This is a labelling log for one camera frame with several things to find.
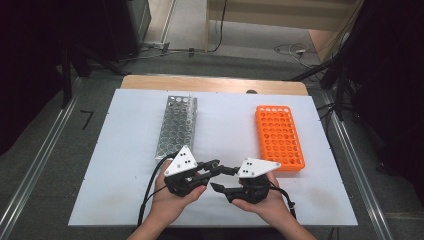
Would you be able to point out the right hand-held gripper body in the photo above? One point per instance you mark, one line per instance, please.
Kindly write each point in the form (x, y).
(256, 166)

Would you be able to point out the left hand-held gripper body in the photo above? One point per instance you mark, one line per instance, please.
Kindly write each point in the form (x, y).
(181, 163)

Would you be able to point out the silver metal test tube rack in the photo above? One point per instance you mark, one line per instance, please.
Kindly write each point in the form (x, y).
(175, 130)

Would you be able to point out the orange plastic test tube rack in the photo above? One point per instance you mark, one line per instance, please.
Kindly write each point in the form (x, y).
(279, 140)

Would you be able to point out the person's left hand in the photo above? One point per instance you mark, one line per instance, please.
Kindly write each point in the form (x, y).
(173, 206)

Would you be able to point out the person's right hand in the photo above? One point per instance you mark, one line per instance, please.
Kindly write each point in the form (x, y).
(266, 210)

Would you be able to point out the white table board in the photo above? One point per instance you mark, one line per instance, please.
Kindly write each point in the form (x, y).
(226, 133)

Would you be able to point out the wooden table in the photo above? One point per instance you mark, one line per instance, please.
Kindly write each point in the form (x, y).
(206, 83)

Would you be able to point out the black tripod stand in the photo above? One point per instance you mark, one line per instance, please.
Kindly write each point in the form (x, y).
(340, 90)
(66, 76)

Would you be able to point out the grey power strip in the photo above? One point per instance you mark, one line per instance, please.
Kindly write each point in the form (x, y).
(156, 45)

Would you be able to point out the grey cabinet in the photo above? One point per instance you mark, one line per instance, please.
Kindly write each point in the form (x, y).
(140, 16)

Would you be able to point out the black curtain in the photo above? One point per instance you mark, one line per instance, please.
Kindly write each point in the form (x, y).
(26, 50)
(393, 66)

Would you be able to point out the aluminium floor rail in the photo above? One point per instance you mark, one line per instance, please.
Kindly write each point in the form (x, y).
(36, 163)
(366, 200)

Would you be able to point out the light wooden frame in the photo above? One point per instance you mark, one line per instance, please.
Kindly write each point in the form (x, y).
(266, 20)

